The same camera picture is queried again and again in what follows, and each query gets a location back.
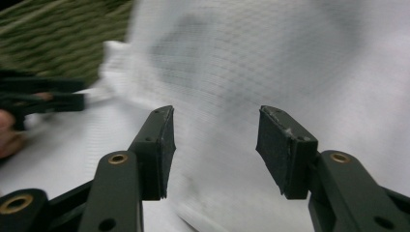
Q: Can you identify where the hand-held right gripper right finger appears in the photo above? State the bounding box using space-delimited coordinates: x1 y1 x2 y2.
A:
255 104 410 232

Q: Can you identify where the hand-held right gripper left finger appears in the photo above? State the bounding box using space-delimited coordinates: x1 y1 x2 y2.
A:
77 104 177 232

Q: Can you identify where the white mesh laundry bag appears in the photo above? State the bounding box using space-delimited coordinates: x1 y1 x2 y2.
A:
0 0 410 232

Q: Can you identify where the green knit cloth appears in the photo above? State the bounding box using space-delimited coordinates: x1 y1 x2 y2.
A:
0 0 134 87

